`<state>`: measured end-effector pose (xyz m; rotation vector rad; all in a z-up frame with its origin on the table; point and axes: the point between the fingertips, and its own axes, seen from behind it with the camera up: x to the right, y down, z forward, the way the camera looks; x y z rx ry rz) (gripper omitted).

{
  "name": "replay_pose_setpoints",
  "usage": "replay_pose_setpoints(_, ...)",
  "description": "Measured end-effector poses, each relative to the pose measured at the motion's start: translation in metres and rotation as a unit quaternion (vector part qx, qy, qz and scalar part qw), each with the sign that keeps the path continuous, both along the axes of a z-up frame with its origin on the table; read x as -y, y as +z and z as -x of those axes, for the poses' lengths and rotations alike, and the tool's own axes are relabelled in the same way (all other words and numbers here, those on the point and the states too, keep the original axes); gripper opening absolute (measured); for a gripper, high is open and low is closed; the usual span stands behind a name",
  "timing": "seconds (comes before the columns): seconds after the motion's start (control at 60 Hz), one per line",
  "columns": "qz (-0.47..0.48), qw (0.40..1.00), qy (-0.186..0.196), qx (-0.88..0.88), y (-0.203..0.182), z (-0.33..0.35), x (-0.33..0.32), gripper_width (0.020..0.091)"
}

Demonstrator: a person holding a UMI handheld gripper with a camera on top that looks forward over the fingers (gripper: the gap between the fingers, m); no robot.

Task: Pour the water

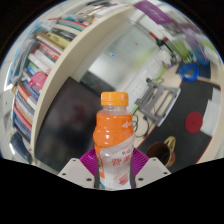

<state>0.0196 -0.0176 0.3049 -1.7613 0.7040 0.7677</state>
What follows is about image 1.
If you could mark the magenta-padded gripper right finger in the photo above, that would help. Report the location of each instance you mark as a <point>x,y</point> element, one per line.
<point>152,170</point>

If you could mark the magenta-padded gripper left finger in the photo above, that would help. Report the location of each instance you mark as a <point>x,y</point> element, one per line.
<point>76,172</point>

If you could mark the orange drink bottle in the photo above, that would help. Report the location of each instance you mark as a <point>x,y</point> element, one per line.
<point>113,133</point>

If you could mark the purple water bottle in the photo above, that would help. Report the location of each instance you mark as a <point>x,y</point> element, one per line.
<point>195,46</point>

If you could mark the black desk mat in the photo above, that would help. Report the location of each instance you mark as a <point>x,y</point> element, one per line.
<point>186,146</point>

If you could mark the black computer monitor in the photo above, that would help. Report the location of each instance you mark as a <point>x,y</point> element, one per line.
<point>63,126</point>

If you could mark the dark blue box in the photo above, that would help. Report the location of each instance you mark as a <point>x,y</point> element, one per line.
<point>20,148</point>

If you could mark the flat round red coaster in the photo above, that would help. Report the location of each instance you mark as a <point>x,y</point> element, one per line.
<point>194,122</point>

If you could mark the grey metal laptop stand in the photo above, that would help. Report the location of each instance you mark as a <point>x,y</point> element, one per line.
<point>156,100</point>

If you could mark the white napkin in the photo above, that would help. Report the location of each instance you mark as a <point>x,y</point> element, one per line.
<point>211,113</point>

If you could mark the white shelf unit with books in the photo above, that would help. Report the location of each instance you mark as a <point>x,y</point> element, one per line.
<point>66,66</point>

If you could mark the dark wine bottle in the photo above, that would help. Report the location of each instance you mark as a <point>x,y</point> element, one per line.
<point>163,43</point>

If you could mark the purple hanging banner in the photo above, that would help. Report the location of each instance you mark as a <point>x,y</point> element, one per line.
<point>153,11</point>

